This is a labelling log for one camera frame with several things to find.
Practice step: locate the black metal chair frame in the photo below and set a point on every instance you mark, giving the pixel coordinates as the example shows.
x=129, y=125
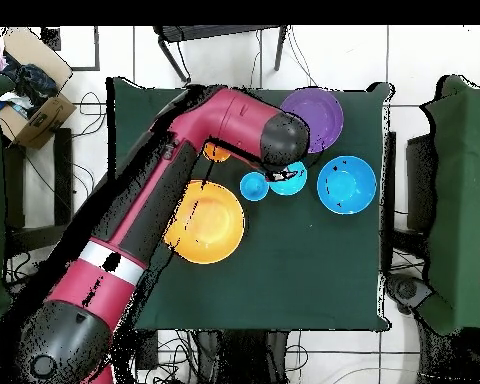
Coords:
x=208, y=32

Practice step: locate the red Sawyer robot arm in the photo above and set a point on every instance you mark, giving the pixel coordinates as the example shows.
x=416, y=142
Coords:
x=224, y=116

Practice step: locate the small cyan bowl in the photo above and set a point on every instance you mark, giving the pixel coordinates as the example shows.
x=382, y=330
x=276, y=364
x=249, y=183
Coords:
x=292, y=188

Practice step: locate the black bench frame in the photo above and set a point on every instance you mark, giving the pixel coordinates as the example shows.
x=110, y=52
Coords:
x=63, y=160

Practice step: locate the black pedestal foot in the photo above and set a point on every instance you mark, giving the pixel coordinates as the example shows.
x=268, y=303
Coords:
x=408, y=288

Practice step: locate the cardboard box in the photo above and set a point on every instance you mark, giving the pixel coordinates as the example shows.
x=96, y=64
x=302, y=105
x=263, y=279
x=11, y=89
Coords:
x=44, y=120

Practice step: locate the large blue bowl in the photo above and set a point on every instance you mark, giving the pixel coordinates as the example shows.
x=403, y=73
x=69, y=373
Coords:
x=346, y=184

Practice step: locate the dark blue cloth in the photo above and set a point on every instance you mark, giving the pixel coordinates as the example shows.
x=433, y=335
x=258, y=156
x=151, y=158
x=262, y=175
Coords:
x=32, y=84

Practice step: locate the black square floor frame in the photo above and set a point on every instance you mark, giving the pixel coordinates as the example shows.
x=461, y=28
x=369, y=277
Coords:
x=51, y=38

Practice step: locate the orange cup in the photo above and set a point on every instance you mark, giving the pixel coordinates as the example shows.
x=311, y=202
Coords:
x=218, y=154

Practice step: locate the large purple bowl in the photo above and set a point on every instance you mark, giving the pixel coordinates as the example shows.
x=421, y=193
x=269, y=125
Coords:
x=326, y=108

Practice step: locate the large orange bowl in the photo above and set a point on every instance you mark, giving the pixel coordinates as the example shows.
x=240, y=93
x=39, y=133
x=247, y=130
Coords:
x=216, y=224

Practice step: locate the black equipment case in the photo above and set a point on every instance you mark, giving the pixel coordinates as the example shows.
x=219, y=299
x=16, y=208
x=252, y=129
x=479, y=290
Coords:
x=420, y=180

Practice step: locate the blue cup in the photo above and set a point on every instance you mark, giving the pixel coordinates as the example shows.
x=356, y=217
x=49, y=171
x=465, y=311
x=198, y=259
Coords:
x=252, y=187

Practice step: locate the dark green tablecloth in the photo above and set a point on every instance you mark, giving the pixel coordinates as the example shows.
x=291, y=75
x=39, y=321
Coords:
x=304, y=260

